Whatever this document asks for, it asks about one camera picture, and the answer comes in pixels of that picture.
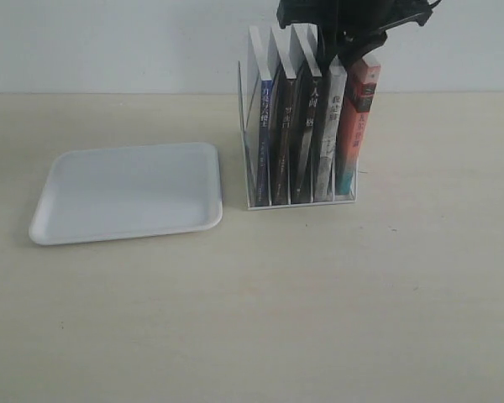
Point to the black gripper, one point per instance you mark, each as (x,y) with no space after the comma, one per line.
(351,29)

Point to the dark blue book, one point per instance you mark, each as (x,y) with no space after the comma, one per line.
(259,88)

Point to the orange red book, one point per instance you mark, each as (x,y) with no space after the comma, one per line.
(358,97)

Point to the dark brown book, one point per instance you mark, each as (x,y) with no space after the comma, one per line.
(285,105)

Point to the grey white book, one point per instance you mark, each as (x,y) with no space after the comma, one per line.
(330,111)

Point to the black book white spine text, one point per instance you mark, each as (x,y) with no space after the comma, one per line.
(309,88)

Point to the white plastic tray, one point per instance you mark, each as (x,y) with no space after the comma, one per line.
(130,192)

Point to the white wire book rack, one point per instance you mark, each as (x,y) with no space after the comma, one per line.
(249,185)

